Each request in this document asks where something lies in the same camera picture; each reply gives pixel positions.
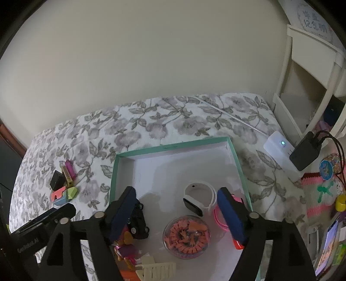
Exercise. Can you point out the pink kids watch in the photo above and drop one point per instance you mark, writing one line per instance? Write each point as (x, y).
(217, 216)

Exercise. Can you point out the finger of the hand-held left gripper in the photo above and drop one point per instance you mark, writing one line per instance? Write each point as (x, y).
(48, 216)

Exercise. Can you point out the floral grey white blanket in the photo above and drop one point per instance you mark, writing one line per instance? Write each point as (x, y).
(162, 121)

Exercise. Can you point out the yellow small object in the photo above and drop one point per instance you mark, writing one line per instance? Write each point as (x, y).
(341, 202)

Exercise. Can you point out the white power strip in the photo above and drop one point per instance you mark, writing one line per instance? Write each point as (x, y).
(278, 147)

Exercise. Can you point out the blue foam block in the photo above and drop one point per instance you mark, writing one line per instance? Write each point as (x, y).
(60, 202)

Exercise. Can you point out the colourful picture book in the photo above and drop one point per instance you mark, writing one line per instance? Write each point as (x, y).
(328, 243)

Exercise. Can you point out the black charger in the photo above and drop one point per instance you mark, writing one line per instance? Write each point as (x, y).
(306, 151)

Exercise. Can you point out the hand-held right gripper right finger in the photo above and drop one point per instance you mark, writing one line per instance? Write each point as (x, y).
(231, 216)

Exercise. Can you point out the pink green crochet mat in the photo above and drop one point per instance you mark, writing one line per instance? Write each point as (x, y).
(316, 200)

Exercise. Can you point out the white smart watch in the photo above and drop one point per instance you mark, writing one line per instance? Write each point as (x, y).
(208, 189)

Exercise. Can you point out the small red plastic item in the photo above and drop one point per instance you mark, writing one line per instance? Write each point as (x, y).
(239, 245)

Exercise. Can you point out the pink foam block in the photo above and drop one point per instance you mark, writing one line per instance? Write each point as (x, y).
(58, 193)

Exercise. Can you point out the black toy car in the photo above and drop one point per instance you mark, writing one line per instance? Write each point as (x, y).
(139, 224)

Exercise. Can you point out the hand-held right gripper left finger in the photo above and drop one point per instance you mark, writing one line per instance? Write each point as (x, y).
(121, 213)

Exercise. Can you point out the toy dog figure pink helmet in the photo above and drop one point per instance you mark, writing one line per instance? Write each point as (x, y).
(127, 251)

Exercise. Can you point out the gold brown small box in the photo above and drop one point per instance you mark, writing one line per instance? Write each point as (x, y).
(67, 175)

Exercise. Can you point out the cream toy fence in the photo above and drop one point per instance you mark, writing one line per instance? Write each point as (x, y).
(156, 271)

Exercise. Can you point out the clear round tub orange pieces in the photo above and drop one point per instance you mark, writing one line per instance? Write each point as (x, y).
(186, 237)

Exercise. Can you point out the green foam block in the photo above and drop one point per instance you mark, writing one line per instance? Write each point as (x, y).
(71, 193)

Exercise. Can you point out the teal shallow cardboard box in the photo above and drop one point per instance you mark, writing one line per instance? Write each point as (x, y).
(162, 173)

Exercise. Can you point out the white shelf unit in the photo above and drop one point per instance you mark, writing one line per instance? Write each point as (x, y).
(302, 81)

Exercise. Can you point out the white printed bag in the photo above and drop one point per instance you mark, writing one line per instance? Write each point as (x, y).
(313, 19)

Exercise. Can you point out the black rectangular block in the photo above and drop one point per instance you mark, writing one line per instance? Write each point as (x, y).
(56, 179)

